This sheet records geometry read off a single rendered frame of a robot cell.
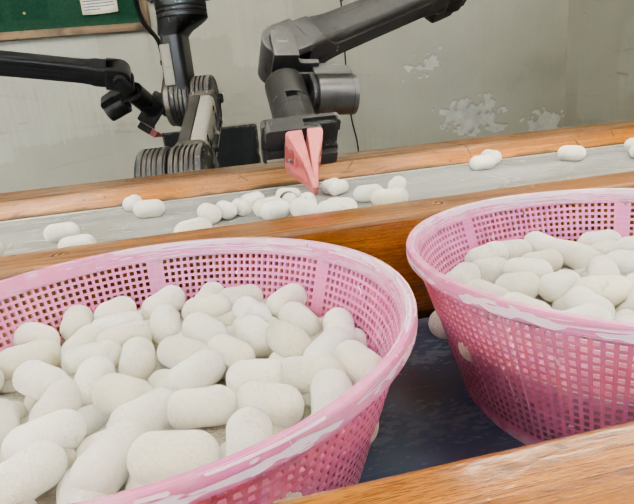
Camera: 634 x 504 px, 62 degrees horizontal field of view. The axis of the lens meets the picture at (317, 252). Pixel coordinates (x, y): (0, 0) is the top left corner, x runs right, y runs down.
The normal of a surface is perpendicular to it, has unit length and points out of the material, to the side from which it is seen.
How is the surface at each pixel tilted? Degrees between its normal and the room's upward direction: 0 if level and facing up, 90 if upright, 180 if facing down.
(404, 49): 90
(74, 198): 45
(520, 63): 90
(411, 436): 0
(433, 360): 0
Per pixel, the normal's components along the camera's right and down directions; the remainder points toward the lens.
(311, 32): 0.22, -0.40
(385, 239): 0.20, 0.26
